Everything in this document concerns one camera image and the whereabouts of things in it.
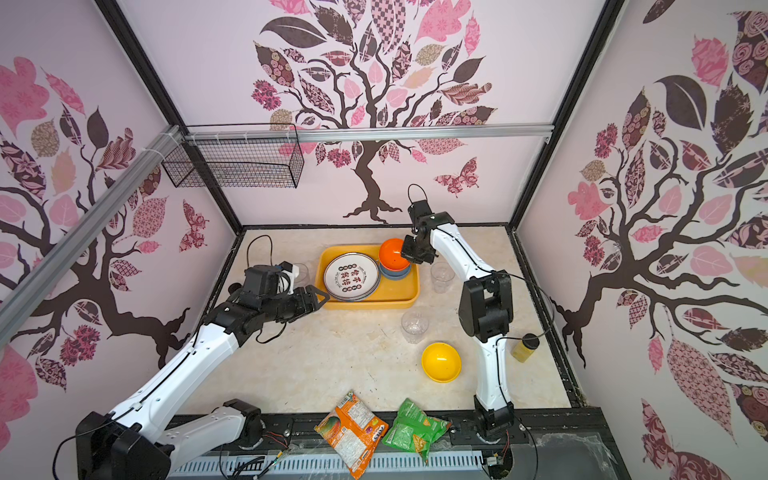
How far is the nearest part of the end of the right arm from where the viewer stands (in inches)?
27.5

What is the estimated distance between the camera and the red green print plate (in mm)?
989

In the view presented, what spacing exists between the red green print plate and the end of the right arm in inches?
8.2
